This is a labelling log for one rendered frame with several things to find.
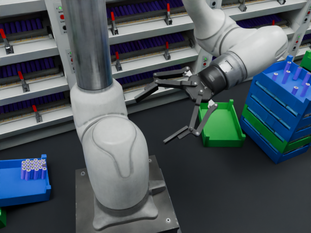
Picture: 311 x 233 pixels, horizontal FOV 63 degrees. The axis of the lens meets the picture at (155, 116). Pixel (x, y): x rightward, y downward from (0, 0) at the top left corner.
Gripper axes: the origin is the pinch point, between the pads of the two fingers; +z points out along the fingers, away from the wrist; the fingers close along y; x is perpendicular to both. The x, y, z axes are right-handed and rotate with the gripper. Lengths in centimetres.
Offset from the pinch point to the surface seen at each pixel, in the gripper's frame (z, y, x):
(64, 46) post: 11, -55, 29
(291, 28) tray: -113, -23, 81
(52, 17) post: 9, -60, 18
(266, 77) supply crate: -57, 0, 45
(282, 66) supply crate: -73, -2, 55
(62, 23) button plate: 7, -58, 21
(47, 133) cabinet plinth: 46, -43, 67
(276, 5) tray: -98, -32, 59
